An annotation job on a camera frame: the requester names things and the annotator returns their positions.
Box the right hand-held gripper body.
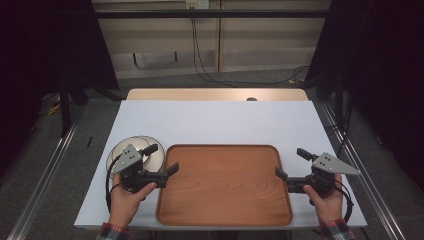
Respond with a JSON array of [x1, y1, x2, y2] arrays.
[[286, 151, 362, 198]]

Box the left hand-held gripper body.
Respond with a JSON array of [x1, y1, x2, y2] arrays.
[[110, 143, 169, 194]]

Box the round silver metal plate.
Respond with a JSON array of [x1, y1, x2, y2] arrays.
[[105, 135, 166, 175]]

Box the person's right hand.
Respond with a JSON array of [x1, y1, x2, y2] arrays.
[[302, 174, 345, 225]]

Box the person's left hand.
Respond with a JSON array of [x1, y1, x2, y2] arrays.
[[108, 173, 158, 230]]

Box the brown wooden tray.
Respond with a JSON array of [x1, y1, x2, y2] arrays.
[[156, 143, 294, 228]]

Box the black metal stand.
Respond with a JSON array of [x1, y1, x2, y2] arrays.
[[334, 72, 345, 132], [59, 78, 72, 138]]

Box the white table mat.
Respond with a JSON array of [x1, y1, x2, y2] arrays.
[[73, 99, 368, 231]]

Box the light wooden table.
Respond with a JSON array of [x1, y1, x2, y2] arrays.
[[126, 87, 310, 102]]

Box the dark curtain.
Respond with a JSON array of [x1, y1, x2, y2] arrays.
[[0, 0, 120, 174], [304, 0, 424, 194]]

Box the dark horizontal metal bar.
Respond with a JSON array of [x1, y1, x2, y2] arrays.
[[94, 9, 332, 20]]

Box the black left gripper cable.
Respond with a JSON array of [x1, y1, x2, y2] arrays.
[[104, 154, 124, 213]]

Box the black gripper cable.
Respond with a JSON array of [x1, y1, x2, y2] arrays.
[[104, 154, 124, 213], [333, 181, 355, 224]]

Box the silver floor rail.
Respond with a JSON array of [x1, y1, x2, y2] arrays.
[[5, 106, 86, 240], [319, 101, 408, 240]]

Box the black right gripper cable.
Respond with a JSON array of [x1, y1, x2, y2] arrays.
[[333, 181, 355, 224]]

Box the yellow floor cable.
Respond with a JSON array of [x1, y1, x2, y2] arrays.
[[45, 102, 62, 116]]

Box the black wall cable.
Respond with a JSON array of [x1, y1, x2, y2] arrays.
[[190, 17, 310, 87]]

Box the white wall power outlet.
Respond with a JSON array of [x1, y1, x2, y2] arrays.
[[185, 0, 211, 10]]

